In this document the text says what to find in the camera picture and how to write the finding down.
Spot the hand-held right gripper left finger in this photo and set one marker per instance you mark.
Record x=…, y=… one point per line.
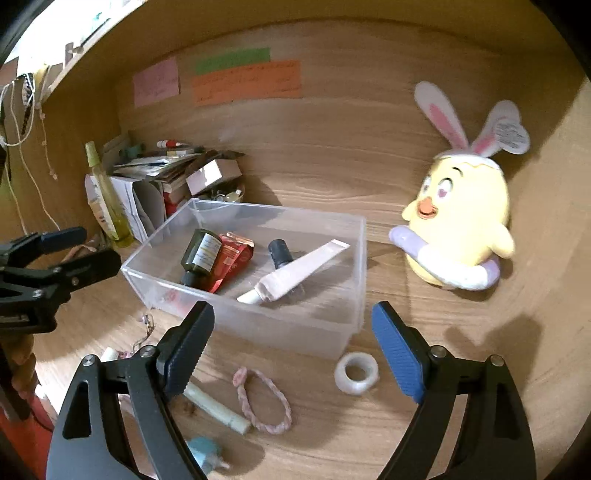
x=191, y=344

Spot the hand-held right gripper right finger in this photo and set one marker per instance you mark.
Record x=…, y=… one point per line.
x=399, y=355

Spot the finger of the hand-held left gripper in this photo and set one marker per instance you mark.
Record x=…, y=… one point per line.
x=92, y=266
x=62, y=239

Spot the white tape roll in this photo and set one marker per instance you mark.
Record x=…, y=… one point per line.
x=344, y=381

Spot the pale green lip balm stick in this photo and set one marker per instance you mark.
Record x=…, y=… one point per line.
x=217, y=408

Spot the clear plastic box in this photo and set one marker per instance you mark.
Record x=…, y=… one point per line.
x=286, y=318

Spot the light blue cap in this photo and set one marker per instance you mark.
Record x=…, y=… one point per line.
x=201, y=450

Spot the person's red sleeved forearm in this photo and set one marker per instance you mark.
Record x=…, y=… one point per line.
x=21, y=445

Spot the person's left hand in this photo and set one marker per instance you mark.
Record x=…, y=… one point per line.
x=21, y=369

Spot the thin metal hairpin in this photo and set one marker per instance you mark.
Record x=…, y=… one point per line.
x=147, y=323

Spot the yellow spray bottle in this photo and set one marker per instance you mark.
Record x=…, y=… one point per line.
x=108, y=203

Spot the small white cap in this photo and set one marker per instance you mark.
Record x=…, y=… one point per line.
x=110, y=354

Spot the dark green bottle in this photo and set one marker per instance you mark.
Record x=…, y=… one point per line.
x=199, y=256

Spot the red foil packet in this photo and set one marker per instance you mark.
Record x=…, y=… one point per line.
x=231, y=261

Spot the red box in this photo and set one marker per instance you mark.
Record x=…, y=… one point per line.
x=174, y=198

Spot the pile of papers and pens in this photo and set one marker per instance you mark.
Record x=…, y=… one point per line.
x=157, y=166

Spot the pink cosmetic tube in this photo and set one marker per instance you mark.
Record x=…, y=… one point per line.
x=295, y=272

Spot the purple nail polish bottle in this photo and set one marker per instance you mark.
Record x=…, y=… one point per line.
x=280, y=253

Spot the red and white marker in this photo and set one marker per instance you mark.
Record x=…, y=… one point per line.
x=173, y=143

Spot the small pink cardboard box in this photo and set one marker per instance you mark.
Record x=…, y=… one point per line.
x=210, y=175

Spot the yellow chick plush toy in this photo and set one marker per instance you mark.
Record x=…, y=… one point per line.
x=461, y=217

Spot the pink sticky note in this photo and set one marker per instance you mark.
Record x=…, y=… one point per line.
x=156, y=83

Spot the orange sticky note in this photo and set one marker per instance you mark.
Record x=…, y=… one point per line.
x=247, y=85

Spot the green sticky note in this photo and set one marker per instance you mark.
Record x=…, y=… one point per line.
x=231, y=61

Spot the heart-shaped paper tag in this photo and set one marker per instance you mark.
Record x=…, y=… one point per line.
x=512, y=134

